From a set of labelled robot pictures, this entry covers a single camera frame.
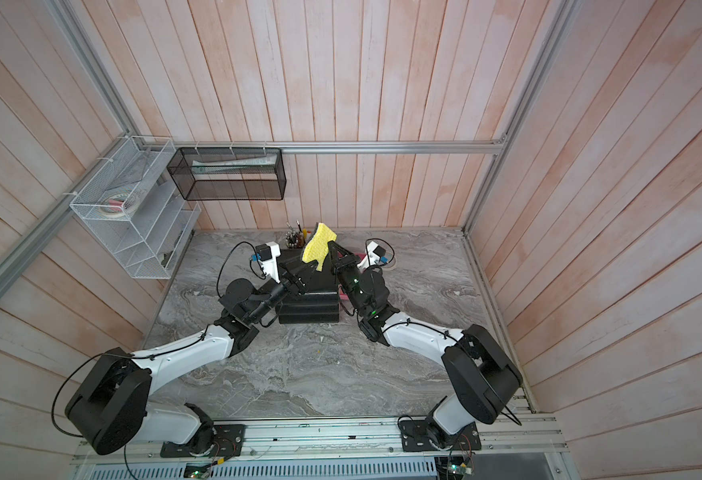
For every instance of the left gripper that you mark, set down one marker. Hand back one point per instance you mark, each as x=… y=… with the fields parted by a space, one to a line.
x=294 y=286

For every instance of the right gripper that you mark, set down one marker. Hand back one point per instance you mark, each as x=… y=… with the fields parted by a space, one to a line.
x=344 y=269

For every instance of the yellow sponge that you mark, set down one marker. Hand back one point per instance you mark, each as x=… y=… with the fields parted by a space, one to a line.
x=317 y=248

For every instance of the black drawer cabinet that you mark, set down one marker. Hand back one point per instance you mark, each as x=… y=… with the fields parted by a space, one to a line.
x=320 y=304

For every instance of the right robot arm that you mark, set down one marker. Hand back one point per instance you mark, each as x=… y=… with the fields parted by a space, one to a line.
x=483 y=377

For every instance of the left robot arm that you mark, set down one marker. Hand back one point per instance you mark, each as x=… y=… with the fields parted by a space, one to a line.
x=111 y=408

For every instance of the tape roll on shelf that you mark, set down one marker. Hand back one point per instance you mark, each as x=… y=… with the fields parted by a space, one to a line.
x=115 y=206

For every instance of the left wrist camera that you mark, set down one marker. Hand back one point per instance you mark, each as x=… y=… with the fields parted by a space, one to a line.
x=267 y=255

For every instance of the black mesh wall basket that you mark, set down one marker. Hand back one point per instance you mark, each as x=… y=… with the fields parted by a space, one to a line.
x=229 y=173

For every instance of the white wire wall shelf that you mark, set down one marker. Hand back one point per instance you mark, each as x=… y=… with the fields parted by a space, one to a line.
x=150 y=240

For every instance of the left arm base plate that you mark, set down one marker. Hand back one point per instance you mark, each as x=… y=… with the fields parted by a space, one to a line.
x=225 y=441

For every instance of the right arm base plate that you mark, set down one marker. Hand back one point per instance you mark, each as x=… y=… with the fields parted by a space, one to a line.
x=421 y=435

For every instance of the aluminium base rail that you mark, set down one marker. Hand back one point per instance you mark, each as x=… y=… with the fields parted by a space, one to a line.
x=363 y=437

